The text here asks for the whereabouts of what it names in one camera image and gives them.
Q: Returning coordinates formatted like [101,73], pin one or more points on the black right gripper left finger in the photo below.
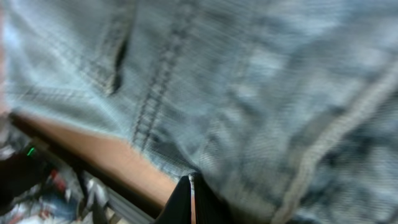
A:
[178,208]

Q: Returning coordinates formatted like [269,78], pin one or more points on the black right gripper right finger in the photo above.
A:
[209,209]

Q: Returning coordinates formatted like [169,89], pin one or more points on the light blue denim shorts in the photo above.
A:
[288,108]

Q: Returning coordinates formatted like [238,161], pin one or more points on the black base rail with clips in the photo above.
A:
[100,188]

